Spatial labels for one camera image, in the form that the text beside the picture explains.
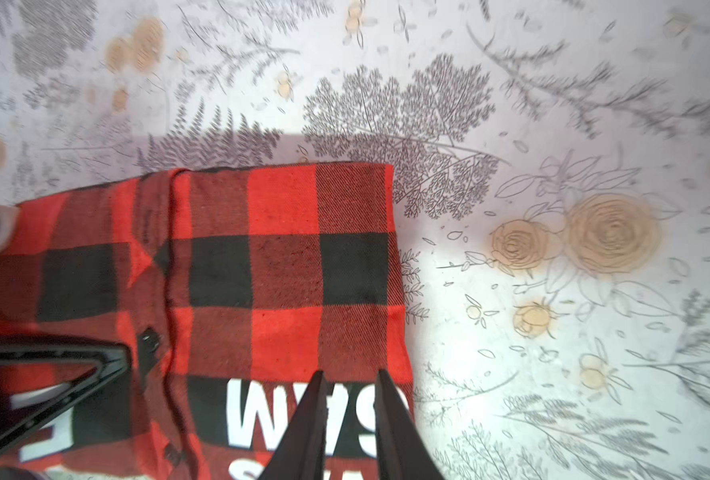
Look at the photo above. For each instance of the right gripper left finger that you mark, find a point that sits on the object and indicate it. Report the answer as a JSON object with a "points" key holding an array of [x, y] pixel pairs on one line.
{"points": [[300, 454]]}

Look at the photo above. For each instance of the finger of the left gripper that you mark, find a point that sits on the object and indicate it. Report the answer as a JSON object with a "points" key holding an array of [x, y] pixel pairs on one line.
{"points": [[41, 381]]}

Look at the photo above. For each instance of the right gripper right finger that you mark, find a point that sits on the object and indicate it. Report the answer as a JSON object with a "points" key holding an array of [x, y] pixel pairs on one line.
{"points": [[401, 453]]}

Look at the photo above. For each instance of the red black plaid shirt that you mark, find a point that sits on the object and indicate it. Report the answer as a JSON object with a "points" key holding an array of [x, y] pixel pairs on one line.
{"points": [[230, 288]]}

